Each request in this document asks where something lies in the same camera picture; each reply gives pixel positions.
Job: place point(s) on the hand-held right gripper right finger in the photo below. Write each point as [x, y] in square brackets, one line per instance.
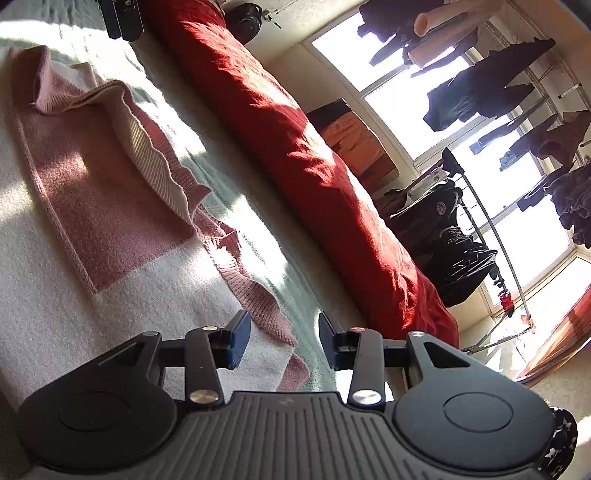
[328, 339]

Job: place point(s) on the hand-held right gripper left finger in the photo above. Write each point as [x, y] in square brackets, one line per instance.
[240, 339]

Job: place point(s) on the pink and white sweater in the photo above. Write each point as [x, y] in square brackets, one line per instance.
[92, 194]

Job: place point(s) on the clothes hanging at window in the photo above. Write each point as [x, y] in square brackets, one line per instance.
[346, 55]

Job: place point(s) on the black bag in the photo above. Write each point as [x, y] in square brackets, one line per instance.
[244, 21]

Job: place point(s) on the red quilt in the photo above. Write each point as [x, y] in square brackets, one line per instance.
[300, 161]

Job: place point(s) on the small red hanging item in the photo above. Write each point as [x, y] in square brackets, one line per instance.
[506, 302]

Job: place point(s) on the orange garment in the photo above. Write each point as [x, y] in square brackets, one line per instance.
[355, 143]

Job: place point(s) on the orange curtain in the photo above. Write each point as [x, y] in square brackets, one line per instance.
[563, 341]

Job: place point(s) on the navy star-print garment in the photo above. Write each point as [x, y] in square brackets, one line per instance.
[561, 438]

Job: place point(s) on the dark hanging garment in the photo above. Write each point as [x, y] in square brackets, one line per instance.
[471, 97]
[577, 198]
[383, 18]

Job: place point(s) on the beige roll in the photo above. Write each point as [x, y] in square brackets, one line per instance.
[418, 56]
[431, 21]

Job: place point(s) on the brown hanging garment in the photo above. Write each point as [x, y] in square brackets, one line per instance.
[558, 138]

